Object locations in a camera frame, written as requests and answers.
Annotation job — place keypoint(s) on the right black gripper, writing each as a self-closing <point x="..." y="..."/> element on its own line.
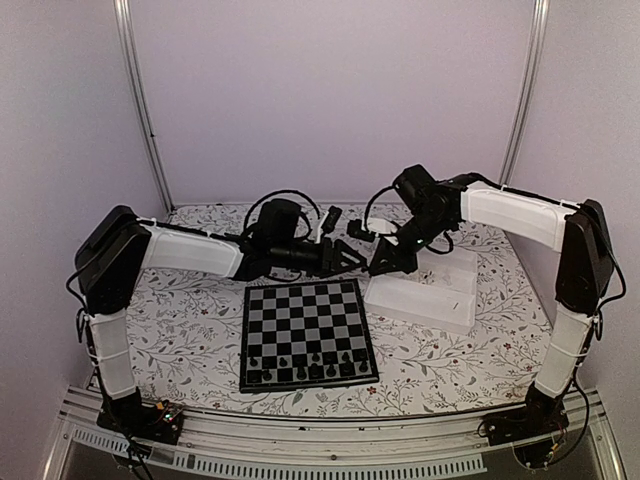
<point x="395" y="262"/>

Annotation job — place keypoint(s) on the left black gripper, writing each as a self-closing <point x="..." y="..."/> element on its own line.
<point x="331" y="260"/>

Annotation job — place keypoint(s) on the white plastic tray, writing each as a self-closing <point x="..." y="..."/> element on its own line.
<point x="440" y="294"/>

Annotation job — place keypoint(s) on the black white chessboard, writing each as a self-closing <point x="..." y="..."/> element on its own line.
<point x="294" y="320"/>

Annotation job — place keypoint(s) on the black rook corner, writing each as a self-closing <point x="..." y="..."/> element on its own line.
<point x="254" y="376"/>

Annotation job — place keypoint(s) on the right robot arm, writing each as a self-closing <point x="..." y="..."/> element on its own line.
<point x="587" y="274"/>

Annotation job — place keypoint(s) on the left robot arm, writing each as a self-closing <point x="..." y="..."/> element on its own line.
<point x="117" y="260"/>

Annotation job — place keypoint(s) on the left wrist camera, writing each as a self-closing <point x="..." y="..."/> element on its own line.
<point x="327" y="223"/>

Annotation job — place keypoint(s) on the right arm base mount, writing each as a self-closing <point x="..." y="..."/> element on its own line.
<point x="541" y="423"/>

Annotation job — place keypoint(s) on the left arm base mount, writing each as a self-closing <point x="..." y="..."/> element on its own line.
<point x="161" y="422"/>

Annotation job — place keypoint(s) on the right aluminium frame post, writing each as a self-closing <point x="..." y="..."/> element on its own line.
<point x="533" y="59"/>

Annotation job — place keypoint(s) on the aluminium frame post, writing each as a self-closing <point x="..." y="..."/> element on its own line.
<point x="125" y="29"/>
<point x="533" y="59"/>

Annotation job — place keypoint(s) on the left aluminium frame post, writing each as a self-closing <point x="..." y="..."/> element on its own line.
<point x="125" y="29"/>

